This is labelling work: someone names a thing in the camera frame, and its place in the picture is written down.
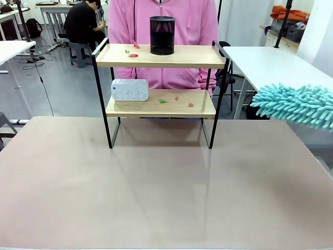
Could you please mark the teal chenille duster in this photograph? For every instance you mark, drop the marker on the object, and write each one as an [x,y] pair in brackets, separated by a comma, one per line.
[299,106]

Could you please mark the two-tier wooden metal shelf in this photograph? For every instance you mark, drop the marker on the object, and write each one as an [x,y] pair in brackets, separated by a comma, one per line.
[161,59]

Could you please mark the white digital clock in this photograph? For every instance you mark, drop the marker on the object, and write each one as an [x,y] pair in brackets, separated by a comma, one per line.
[130,89]

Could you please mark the black folding chair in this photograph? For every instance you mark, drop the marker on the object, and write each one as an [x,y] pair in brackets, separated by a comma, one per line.
[225,78]

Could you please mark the black mesh pen holder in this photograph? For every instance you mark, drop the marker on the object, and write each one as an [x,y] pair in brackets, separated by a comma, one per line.
[162,39]

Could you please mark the person in pink hoodie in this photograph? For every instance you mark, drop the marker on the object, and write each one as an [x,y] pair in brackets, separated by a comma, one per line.
[182,23]

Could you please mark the large white table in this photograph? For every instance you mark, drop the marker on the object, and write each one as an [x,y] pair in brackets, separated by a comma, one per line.
[262,65]

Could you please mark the grey plastic stool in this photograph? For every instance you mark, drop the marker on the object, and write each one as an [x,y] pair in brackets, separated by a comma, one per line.
[79,50]

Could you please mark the seated person in black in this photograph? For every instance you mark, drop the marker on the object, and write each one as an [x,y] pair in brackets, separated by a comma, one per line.
[80,23]

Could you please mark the black stand pole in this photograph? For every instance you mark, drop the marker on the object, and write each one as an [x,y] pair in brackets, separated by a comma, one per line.
[24,20]
[283,23]

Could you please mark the grey storage crate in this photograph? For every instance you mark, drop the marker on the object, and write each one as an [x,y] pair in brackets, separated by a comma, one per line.
[294,33]

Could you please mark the grey chair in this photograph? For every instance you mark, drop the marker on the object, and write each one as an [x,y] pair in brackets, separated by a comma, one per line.
[5,125]

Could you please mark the white background desk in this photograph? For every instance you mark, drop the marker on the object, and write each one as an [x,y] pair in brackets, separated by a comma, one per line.
[52,10]

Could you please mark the black backpack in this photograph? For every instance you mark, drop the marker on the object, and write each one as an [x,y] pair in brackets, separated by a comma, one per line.
[33,27]

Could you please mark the orange cloth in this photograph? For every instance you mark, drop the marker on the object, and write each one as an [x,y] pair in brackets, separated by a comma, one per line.
[288,14]

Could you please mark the dark tray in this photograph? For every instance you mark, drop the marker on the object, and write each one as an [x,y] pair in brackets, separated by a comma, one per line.
[46,3]

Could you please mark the white desk with round leg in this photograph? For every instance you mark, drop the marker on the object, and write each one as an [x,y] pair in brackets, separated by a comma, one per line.
[10,49]

